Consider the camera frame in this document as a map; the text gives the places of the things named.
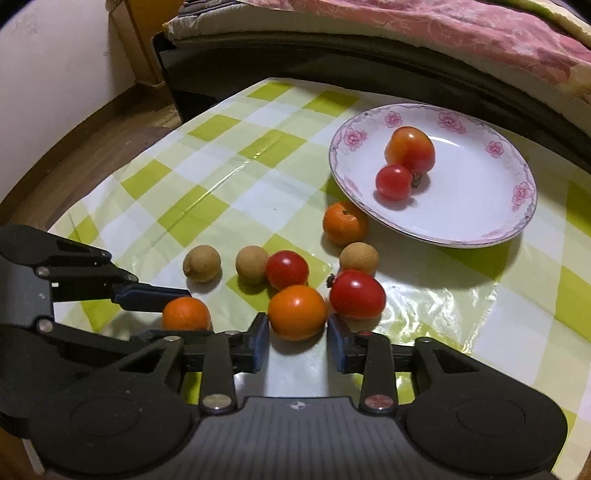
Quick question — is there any large red orange tomato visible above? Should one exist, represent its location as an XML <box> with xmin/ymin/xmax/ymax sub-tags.
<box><xmin>385</xmin><ymin>126</ymin><xmax>436</xmax><ymax>174</ymax></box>

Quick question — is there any brown longan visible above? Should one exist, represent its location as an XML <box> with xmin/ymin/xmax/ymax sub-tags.
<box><xmin>183</xmin><ymin>245</ymin><xmax>222</xmax><ymax>283</ymax></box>
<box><xmin>235</xmin><ymin>246</ymin><xmax>270</xmax><ymax>284</ymax></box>
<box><xmin>340</xmin><ymin>243</ymin><xmax>380</xmax><ymax>274</ymax></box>

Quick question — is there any white floral rim plate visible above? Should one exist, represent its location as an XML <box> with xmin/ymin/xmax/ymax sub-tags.
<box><xmin>329</xmin><ymin>104</ymin><xmax>537</xmax><ymax>249</ymax></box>

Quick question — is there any pink floral blanket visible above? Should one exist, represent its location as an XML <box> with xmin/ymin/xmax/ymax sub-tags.
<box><xmin>185</xmin><ymin>0</ymin><xmax>591</xmax><ymax>93</ymax></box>

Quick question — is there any green white checked tablecloth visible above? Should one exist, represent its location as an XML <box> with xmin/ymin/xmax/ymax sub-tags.
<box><xmin>46</xmin><ymin>78</ymin><xmax>591</xmax><ymax>462</ymax></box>

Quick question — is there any orange tangerine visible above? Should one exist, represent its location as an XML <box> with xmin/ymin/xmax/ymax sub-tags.
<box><xmin>322</xmin><ymin>201</ymin><xmax>369</xmax><ymax>245</ymax></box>

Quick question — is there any large smooth orange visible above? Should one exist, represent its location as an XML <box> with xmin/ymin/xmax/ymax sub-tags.
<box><xmin>268</xmin><ymin>285</ymin><xmax>328</xmax><ymax>341</ymax></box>

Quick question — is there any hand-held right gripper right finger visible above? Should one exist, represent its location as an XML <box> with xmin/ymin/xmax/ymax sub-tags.
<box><xmin>327</xmin><ymin>315</ymin><xmax>485</xmax><ymax>413</ymax></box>

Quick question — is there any white mattress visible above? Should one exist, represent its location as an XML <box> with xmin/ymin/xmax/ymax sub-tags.
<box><xmin>175</xmin><ymin>28</ymin><xmax>591</xmax><ymax>121</ymax></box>

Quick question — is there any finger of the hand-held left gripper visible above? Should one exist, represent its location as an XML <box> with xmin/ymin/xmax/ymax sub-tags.
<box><xmin>0</xmin><ymin>224</ymin><xmax>193</xmax><ymax>313</ymax></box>
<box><xmin>0</xmin><ymin>316</ymin><xmax>214</xmax><ymax>372</ymax></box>

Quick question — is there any small red tomato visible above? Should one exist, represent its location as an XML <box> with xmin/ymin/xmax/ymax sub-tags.
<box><xmin>264</xmin><ymin>250</ymin><xmax>310</xmax><ymax>291</ymax></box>
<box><xmin>375</xmin><ymin>165</ymin><xmax>415</xmax><ymax>201</ymax></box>

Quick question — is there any cream floral quilt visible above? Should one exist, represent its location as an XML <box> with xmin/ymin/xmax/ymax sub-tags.
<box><xmin>503</xmin><ymin>0</ymin><xmax>591</xmax><ymax>38</ymax></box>

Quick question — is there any grey folded quilt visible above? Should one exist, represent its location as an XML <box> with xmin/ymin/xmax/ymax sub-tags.
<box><xmin>166</xmin><ymin>4</ymin><xmax>201</xmax><ymax>43</ymax></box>

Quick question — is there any black bed frame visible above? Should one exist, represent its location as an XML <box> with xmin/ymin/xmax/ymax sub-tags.
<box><xmin>152</xmin><ymin>32</ymin><xmax>591</xmax><ymax>181</ymax></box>

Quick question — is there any wooden nightstand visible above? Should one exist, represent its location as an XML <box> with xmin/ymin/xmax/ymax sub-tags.
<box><xmin>108</xmin><ymin>0</ymin><xmax>168</xmax><ymax>88</ymax></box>

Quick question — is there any red tomato with stem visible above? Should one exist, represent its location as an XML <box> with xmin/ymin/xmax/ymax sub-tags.
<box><xmin>327</xmin><ymin>270</ymin><xmax>387</xmax><ymax>320</ymax></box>

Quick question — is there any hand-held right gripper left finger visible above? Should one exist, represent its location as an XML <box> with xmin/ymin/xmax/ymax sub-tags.
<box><xmin>111</xmin><ymin>313</ymin><xmax>270</xmax><ymax>413</ymax></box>

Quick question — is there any small smooth orange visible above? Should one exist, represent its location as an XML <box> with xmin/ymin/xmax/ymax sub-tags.
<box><xmin>162</xmin><ymin>296</ymin><xmax>212</xmax><ymax>332</ymax></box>

